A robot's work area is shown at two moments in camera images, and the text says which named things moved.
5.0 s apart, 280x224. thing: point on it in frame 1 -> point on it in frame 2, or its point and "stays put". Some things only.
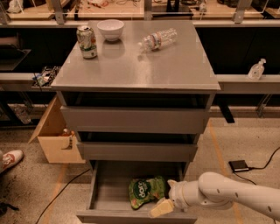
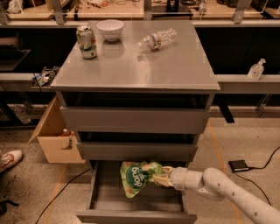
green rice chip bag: x=143 y=192 -> x=136 y=175
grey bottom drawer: x=109 y=199 stays put
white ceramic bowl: x=111 y=29 stays put
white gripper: x=176 y=193 -> x=177 y=177
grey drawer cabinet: x=136 y=107 stays put
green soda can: x=87 y=42 stays put
